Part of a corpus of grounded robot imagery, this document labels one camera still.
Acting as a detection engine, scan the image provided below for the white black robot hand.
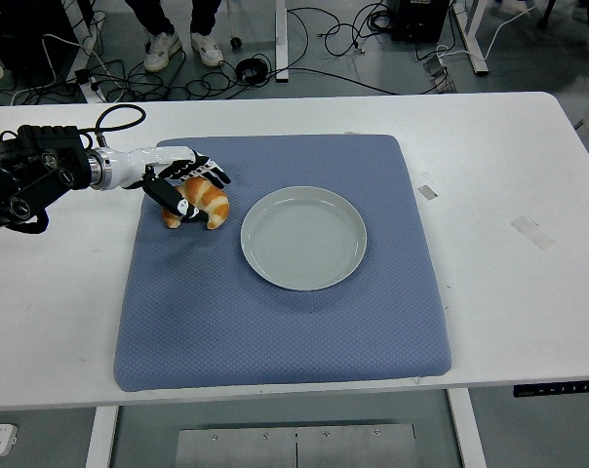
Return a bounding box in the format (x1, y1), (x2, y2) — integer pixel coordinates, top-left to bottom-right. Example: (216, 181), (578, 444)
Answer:
(109, 144), (232, 223)

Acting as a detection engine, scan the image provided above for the golden croissant bread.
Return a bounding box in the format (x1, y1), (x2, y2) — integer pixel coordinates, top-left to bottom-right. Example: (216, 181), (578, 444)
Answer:
(162, 175), (230, 230)

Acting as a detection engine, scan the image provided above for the round grey plate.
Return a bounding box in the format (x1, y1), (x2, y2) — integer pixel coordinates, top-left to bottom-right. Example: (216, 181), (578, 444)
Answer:
(240, 186), (369, 293)

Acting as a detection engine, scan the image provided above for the grey metal plate with screws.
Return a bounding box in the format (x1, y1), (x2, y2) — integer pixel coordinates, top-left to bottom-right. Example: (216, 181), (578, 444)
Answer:
(176, 422), (419, 468)

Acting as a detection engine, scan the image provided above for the person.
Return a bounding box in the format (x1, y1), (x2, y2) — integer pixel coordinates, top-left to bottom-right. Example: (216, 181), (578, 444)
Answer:
(124, 0), (225, 73)

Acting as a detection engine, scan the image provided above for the large black equipment box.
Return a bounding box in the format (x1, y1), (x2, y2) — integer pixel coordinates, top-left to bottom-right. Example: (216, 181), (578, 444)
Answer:
(0, 0), (79, 82)

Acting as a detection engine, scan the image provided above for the white desk leg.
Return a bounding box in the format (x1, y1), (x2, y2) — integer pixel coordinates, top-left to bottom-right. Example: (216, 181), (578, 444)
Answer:
(274, 0), (291, 83)
(452, 0), (491, 76)

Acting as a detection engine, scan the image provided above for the blue quilted mat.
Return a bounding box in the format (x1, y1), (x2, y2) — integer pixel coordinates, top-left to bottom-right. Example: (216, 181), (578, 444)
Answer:
(112, 134), (453, 394)

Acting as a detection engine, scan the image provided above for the white table leg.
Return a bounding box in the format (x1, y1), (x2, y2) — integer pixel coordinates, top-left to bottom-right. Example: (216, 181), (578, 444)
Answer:
(84, 406), (121, 468)
(446, 388), (489, 468)

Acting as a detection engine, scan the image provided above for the black computer case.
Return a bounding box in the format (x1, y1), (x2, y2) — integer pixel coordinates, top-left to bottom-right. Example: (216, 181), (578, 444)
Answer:
(390, 0), (450, 43)

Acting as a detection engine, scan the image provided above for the large grey tape strip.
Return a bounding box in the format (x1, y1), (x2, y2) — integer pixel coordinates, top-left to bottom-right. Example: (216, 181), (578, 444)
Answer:
(510, 214), (557, 251)

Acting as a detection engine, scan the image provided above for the black table control panel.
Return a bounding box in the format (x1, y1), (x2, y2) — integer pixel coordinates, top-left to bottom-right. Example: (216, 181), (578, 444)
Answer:
(512, 383), (589, 399)

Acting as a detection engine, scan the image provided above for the coiled black cable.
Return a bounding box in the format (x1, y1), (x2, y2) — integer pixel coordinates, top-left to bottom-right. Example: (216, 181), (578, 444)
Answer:
(235, 57), (269, 84)

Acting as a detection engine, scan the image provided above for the long black floor cable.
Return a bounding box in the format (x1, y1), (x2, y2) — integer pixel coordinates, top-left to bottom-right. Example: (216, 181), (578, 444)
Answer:
(267, 66), (401, 96)

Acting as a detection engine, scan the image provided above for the white cable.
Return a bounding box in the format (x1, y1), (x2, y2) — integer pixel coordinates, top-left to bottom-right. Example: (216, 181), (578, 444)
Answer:
(435, 4), (538, 59)

